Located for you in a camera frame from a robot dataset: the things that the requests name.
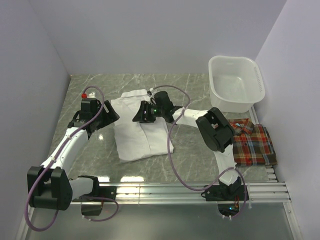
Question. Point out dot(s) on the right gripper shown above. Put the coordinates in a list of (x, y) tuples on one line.
[(141, 117)]

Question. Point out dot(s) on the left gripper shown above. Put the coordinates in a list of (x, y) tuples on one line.
[(110, 116)]

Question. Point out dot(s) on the white long sleeve shirt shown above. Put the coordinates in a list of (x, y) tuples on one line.
[(134, 140)]

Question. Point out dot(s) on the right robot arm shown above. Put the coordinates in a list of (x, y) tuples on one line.
[(216, 132)]

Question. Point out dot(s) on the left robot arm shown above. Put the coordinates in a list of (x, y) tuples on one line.
[(48, 185)]

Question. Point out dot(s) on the white plastic basin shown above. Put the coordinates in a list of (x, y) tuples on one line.
[(235, 83)]

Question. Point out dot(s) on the folded plaid shirt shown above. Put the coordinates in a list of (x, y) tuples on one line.
[(252, 144)]

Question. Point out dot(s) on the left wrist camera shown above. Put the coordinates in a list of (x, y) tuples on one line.
[(88, 95)]

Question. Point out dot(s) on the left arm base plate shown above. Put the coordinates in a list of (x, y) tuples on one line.
[(105, 193)]

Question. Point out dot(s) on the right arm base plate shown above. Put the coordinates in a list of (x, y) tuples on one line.
[(215, 193)]

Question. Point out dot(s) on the aluminium mounting rail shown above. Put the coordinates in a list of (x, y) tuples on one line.
[(175, 193)]

